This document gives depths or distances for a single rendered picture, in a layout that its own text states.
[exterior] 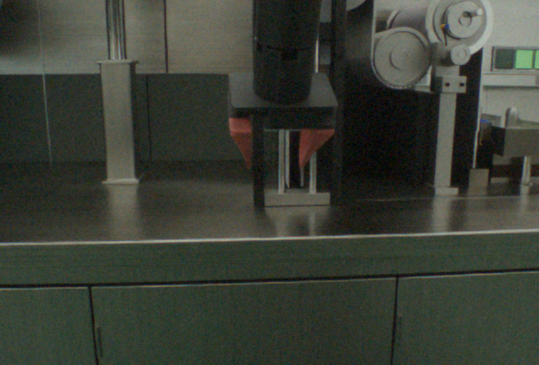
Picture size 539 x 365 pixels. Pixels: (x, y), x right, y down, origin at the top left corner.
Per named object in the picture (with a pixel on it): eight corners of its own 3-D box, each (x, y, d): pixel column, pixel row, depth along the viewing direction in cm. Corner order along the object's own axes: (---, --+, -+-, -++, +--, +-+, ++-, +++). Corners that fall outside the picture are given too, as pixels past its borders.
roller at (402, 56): (372, 86, 95) (375, 26, 92) (344, 83, 119) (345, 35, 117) (429, 86, 95) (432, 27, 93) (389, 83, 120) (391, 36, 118)
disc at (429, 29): (423, 56, 94) (427, -19, 91) (422, 56, 95) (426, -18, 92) (490, 57, 95) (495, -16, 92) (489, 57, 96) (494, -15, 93)
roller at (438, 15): (432, 48, 93) (435, -10, 91) (391, 53, 119) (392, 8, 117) (485, 49, 94) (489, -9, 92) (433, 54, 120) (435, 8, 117)
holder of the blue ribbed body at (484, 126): (479, 144, 100) (481, 121, 99) (435, 131, 122) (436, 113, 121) (493, 144, 100) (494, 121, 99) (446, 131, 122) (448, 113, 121)
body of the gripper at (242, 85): (228, 87, 48) (228, 20, 44) (322, 87, 50) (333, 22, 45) (231, 123, 44) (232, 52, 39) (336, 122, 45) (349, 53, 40)
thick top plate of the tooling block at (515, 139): (503, 157, 96) (505, 128, 95) (427, 132, 135) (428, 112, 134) (571, 156, 97) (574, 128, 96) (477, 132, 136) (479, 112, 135)
